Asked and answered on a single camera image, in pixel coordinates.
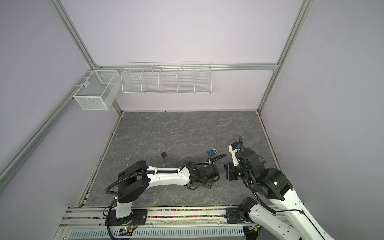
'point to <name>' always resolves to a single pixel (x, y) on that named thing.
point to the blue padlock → (211, 152)
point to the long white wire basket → (165, 78)
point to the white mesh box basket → (98, 92)
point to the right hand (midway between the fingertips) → (226, 167)
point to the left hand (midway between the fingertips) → (208, 182)
